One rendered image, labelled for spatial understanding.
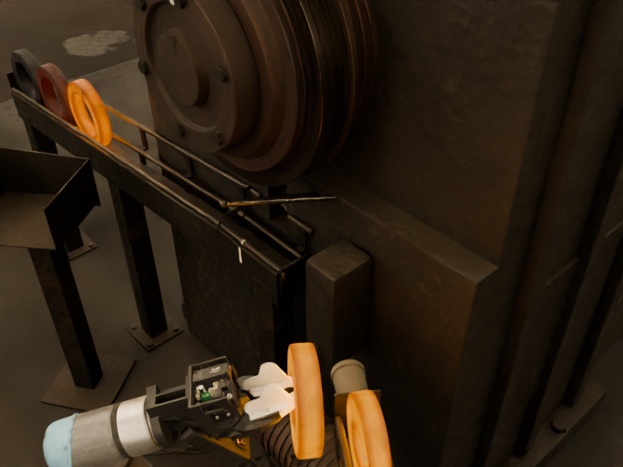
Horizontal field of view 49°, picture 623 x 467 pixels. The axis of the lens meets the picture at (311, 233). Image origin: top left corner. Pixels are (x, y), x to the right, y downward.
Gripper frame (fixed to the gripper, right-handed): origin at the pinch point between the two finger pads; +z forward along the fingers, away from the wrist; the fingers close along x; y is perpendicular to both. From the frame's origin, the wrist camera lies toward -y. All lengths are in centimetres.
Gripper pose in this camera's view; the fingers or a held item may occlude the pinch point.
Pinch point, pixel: (304, 391)
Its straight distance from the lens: 95.3
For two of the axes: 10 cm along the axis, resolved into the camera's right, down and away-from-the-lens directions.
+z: 9.6, -2.8, -0.7
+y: -2.6, -7.3, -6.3
